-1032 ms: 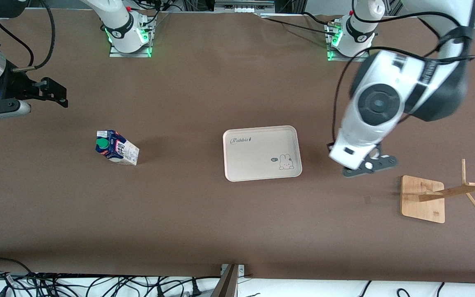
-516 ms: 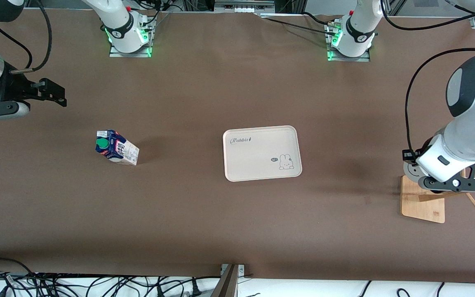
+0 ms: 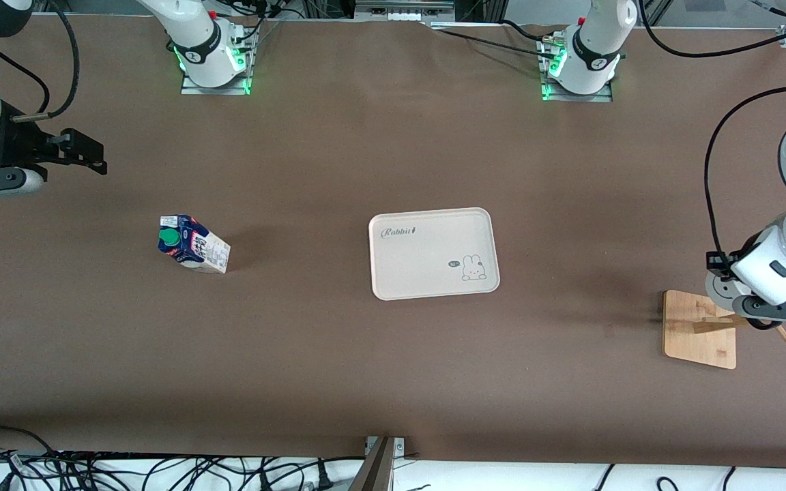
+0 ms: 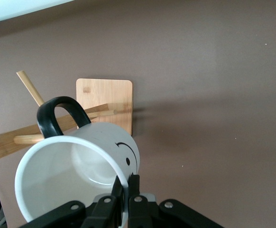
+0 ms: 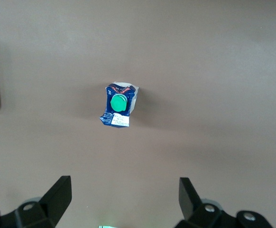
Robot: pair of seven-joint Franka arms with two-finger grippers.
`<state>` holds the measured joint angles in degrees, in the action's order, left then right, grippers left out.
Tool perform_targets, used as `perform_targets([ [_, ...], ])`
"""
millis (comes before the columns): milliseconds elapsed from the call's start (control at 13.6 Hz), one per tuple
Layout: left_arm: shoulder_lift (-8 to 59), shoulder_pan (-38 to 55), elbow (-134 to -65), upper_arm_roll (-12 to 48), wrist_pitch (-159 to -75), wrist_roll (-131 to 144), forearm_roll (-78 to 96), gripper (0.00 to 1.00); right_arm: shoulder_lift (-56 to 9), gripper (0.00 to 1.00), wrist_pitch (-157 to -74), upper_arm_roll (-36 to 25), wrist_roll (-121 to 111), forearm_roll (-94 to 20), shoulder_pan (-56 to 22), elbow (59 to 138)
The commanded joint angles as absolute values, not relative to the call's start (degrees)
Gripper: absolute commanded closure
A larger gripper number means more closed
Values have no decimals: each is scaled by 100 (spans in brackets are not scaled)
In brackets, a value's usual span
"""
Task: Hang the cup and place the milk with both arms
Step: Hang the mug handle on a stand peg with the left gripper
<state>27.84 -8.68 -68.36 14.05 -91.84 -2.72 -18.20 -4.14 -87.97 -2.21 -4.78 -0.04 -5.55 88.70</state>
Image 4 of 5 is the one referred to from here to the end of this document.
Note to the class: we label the wooden cup rack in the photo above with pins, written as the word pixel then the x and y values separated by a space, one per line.
pixel 104 95

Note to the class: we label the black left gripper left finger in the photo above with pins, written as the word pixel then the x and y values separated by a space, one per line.
pixel 100 213

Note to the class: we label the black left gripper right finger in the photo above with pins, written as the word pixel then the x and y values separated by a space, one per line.
pixel 140 213

